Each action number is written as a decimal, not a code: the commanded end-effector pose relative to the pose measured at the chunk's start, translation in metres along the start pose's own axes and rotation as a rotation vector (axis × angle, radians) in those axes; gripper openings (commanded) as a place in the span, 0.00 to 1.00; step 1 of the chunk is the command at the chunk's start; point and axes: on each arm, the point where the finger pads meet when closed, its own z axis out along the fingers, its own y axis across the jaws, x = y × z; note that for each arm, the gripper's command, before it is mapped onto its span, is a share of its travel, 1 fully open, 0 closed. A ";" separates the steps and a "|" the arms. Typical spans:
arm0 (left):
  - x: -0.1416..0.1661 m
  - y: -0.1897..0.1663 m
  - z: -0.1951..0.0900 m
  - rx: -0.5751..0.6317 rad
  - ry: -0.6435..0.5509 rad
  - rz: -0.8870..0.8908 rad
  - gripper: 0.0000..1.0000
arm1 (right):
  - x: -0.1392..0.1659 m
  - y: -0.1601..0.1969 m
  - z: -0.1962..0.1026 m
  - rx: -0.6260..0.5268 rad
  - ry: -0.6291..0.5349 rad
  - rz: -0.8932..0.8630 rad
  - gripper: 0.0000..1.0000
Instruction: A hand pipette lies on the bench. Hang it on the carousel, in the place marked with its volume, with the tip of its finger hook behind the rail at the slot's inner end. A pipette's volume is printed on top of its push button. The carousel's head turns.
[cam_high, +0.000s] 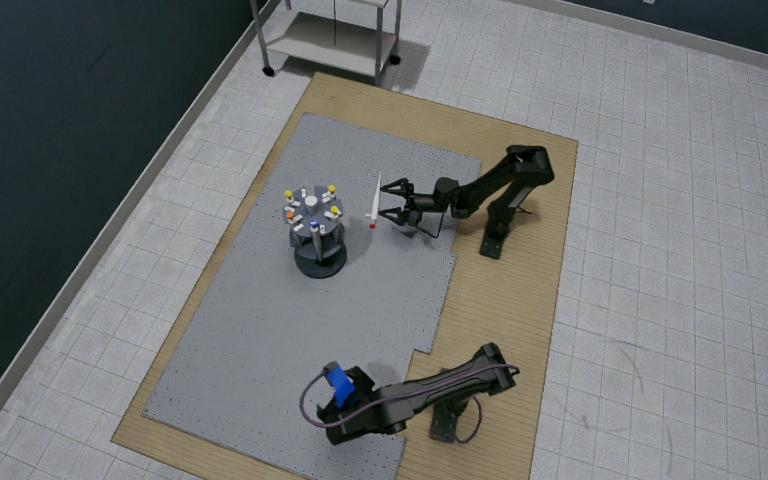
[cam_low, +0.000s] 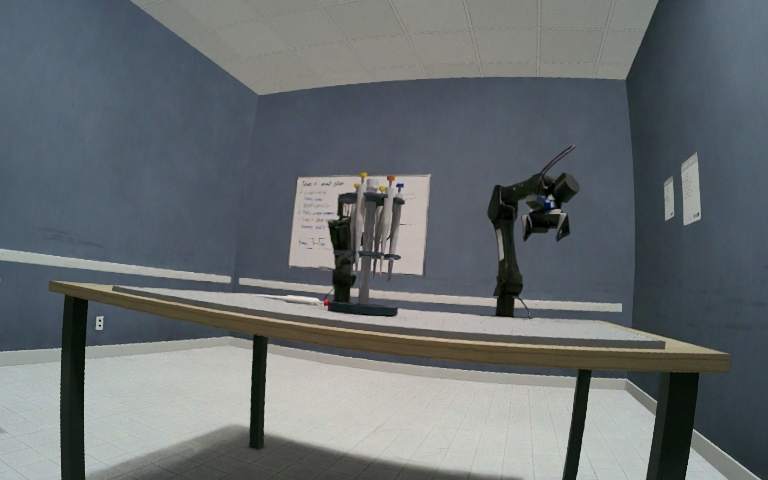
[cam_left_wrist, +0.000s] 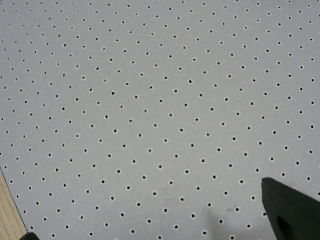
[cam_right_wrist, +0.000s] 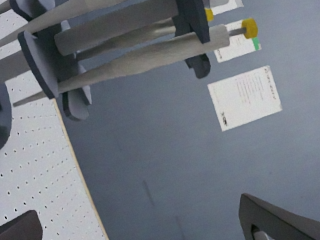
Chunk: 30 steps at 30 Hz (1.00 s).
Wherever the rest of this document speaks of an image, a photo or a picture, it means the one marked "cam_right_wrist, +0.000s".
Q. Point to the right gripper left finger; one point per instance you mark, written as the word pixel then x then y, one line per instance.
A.
pixel 26 226

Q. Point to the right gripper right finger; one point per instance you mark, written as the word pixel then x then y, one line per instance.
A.
pixel 257 216

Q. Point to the grey base plate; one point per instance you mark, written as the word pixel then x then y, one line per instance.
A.
pixel 37 170

